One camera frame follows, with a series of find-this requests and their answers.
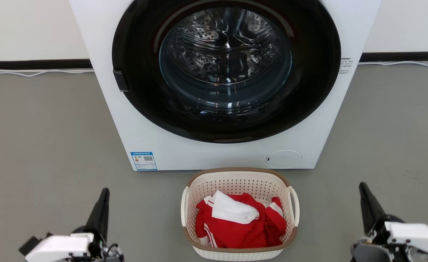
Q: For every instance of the blue energy label sticker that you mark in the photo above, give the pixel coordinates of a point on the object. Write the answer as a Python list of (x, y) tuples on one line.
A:
[(144, 161)]

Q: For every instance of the red garment with white stripes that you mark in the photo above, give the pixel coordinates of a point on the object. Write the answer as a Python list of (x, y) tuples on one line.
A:
[(243, 233)]

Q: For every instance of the round white filter cover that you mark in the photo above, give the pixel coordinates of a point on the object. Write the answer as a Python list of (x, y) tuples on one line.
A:
[(283, 159)]

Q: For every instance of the white front-load washing machine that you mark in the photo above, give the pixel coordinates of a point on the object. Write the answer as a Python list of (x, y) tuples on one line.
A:
[(133, 127)]

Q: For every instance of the black left wrist box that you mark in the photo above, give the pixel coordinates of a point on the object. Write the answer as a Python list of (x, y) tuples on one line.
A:
[(30, 245)]

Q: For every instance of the stainless steel washer drum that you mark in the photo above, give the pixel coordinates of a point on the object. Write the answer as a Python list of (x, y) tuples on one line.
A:
[(221, 43)]

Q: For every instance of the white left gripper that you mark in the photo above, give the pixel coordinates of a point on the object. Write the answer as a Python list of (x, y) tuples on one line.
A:
[(64, 247)]

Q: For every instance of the cream perforated laundry basket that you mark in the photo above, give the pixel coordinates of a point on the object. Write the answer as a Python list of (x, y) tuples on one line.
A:
[(235, 182)]

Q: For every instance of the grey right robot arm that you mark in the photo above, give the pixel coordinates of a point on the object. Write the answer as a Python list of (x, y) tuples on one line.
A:
[(366, 254)]

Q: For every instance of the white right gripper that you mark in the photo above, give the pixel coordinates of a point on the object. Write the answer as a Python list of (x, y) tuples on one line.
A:
[(414, 234)]

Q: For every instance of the black round washer door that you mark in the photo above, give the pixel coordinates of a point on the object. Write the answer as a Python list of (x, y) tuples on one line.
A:
[(141, 102)]

